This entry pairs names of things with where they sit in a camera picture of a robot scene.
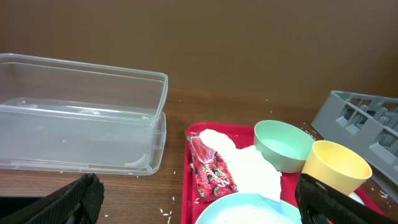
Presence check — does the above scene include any light blue dirty plate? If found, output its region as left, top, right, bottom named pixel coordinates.
left=195, top=193, right=302, bottom=224

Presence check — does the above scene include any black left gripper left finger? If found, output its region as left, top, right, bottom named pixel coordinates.
left=1, top=174, right=104, bottom=224

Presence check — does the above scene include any white napkin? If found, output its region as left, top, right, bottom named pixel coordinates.
left=199, top=129, right=282, bottom=202

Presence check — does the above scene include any white plastic spoon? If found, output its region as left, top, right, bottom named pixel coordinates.
left=349, top=192, right=364, bottom=205

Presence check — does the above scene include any mint green bowl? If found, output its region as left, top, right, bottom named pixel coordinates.
left=254, top=120, right=315, bottom=173

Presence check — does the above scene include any clear plastic waste bin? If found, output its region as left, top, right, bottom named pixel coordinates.
left=1, top=54, right=168, bottom=175

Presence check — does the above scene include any yellow plastic cup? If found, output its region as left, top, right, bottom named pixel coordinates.
left=302, top=140, right=373, bottom=195

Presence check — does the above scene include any grey dishwasher rack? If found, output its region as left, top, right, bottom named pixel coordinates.
left=312, top=91, right=397, bottom=200

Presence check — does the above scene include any red strawberry snack wrapper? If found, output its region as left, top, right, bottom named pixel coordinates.
left=187, top=133, right=238, bottom=202

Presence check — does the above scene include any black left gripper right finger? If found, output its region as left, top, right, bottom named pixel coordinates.
left=295, top=174, right=397, bottom=224

